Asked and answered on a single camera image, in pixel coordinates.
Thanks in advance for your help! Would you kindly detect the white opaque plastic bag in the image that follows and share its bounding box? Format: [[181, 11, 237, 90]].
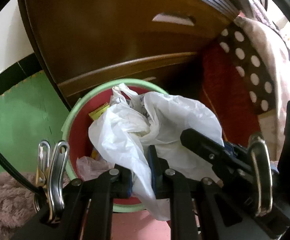
[[88, 82, 225, 222]]

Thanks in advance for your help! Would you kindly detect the white green product box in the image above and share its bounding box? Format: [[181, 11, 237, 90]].
[[89, 103, 110, 121]]

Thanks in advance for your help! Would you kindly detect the clear plastic bag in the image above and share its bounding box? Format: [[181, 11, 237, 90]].
[[76, 156, 115, 181]]

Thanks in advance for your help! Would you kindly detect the red bin with green rim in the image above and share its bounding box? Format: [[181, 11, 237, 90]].
[[61, 77, 170, 214]]

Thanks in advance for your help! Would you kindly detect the red bed skirt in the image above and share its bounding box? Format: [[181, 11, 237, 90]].
[[200, 44, 260, 147]]

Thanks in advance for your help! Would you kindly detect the green foam floor mat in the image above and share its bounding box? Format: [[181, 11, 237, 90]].
[[0, 71, 69, 172]]

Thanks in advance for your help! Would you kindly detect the brown polka dot bedsheet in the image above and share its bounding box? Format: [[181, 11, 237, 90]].
[[217, 22, 276, 114]]

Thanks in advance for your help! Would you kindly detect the dark wooden nightstand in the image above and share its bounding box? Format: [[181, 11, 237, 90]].
[[18, 0, 239, 106]]

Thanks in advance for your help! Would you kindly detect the metal spring clamp right camera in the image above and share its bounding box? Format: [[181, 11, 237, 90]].
[[247, 132, 273, 217]]

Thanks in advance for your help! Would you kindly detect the metal spring clamp camera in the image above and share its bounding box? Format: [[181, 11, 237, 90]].
[[34, 140, 70, 223], [247, 132, 273, 217]]

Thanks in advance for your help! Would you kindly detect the metal spring clamp left camera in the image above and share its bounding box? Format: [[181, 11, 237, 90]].
[[34, 140, 70, 223]]

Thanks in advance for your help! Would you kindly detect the black camera cable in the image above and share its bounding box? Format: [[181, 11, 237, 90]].
[[0, 135, 43, 196]]

